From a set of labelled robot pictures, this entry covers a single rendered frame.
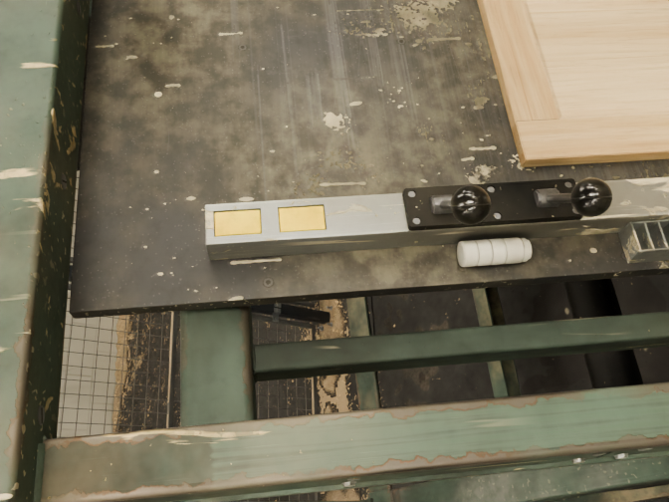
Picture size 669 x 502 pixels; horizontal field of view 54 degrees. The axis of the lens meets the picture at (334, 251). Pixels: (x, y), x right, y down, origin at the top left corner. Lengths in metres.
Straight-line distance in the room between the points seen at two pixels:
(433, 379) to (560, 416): 2.05
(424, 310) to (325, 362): 2.05
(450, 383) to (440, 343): 1.88
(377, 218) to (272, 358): 0.20
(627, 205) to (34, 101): 0.66
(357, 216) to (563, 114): 0.32
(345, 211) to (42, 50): 0.38
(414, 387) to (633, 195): 2.05
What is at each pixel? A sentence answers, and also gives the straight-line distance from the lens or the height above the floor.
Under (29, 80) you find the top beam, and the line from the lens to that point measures 0.81.
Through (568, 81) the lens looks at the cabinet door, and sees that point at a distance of 0.94.
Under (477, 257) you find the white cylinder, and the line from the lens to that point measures 0.75.
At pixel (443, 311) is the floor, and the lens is 2.72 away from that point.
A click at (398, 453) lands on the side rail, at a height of 1.54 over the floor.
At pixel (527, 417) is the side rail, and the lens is 0.68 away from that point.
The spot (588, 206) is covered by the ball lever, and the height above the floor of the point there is 1.44.
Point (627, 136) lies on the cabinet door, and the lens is 0.92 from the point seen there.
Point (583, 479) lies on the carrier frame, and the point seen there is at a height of 0.79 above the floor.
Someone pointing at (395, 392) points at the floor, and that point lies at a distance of 2.87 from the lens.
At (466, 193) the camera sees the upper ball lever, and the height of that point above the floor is 1.54.
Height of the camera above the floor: 1.99
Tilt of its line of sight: 37 degrees down
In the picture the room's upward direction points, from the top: 76 degrees counter-clockwise
